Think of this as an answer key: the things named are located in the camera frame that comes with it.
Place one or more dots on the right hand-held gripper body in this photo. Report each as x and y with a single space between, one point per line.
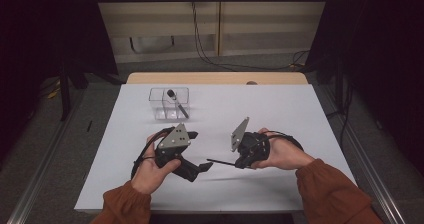
251 144

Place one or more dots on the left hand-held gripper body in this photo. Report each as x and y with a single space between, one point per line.
175 139

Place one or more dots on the thin black pen refill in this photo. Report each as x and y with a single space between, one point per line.
220 162

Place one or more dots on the thick black pen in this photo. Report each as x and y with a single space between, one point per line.
180 106

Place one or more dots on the clear acrylic pen holder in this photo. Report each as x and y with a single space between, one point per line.
158 112

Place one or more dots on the person's right hand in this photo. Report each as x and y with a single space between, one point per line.
286 154

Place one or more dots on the person's left hand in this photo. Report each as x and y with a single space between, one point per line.
150 174

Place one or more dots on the wooden table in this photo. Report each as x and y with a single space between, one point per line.
200 78

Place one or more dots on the round table grommet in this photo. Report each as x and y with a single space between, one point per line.
251 83

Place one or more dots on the grey panel with black brackets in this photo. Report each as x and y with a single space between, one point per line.
151 44

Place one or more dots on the black metal stand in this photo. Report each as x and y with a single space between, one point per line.
65 94

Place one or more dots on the black curtain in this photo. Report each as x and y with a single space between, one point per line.
383 50
40 34

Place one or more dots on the aluminium floor rail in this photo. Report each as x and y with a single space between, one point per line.
33 197
390 210

